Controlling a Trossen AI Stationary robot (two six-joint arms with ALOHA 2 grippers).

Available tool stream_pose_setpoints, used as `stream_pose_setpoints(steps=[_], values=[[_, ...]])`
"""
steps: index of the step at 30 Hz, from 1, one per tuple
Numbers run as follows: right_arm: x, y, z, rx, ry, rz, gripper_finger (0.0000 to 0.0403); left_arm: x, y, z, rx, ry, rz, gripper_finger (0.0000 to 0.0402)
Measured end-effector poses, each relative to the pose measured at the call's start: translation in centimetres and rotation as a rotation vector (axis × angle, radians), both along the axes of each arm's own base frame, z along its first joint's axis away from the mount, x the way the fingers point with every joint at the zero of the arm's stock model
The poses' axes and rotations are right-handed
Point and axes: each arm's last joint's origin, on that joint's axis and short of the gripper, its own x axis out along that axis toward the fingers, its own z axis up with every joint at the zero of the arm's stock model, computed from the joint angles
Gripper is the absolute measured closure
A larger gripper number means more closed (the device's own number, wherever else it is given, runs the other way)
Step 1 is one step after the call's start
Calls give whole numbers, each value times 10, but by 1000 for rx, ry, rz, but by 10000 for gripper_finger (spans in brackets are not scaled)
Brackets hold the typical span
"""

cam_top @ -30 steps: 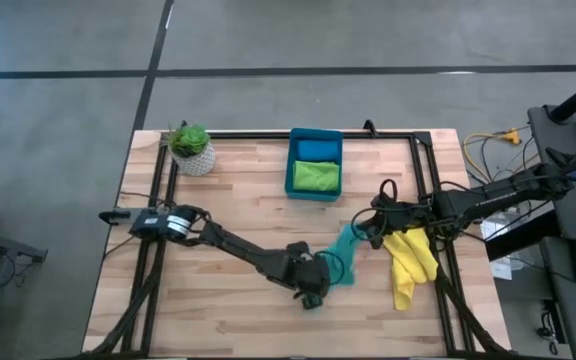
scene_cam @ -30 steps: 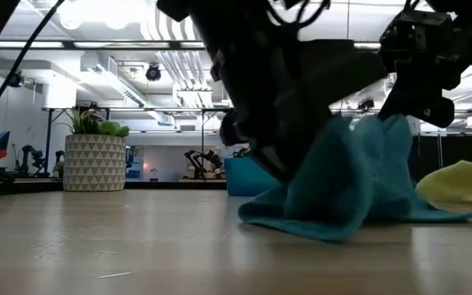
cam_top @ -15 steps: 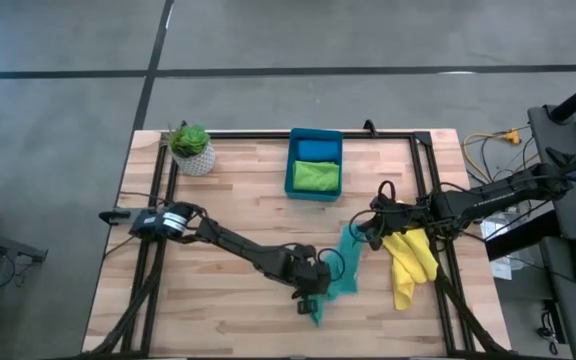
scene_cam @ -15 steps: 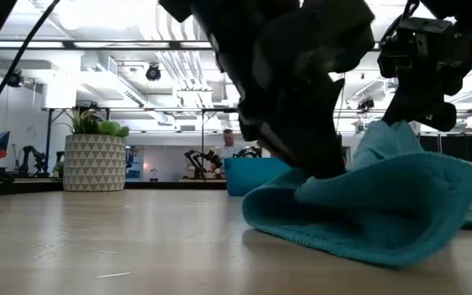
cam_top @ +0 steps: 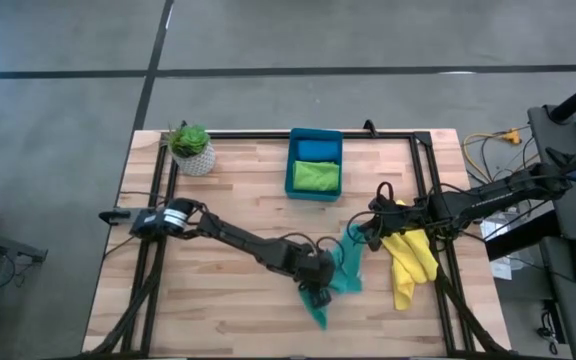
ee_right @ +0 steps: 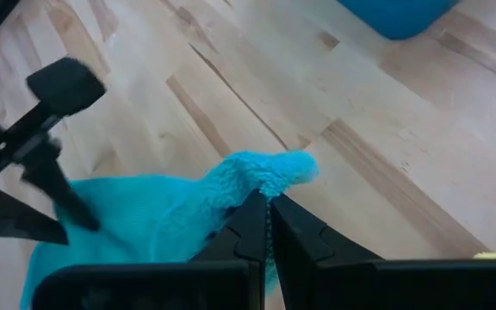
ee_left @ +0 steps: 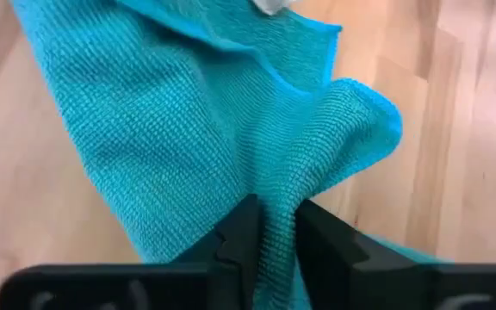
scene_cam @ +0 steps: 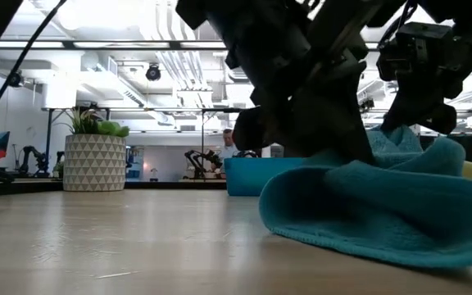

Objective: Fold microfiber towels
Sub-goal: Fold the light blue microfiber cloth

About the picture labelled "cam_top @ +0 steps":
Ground blue plastic bin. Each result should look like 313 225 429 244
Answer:
284 127 345 202

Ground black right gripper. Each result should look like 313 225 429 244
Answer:
357 196 412 252

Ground yellow microfiber towel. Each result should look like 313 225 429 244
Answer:
380 199 440 312

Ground green microfiber towel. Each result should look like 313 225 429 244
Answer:
292 160 342 192

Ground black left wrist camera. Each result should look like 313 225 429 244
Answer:
299 283 333 309

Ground blue microfiber towel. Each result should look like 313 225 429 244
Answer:
296 138 342 162

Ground grey desk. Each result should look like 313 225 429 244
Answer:
526 103 576 360

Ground triangle-patterned planter with plant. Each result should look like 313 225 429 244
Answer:
166 122 218 177

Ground black braided cable loop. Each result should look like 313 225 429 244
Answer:
375 180 396 202

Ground teal microfiber towel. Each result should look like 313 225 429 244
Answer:
297 223 368 331

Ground yellow cable with orange plug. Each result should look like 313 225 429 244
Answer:
461 127 524 175

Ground white paper sheets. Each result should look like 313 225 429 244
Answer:
480 214 517 281

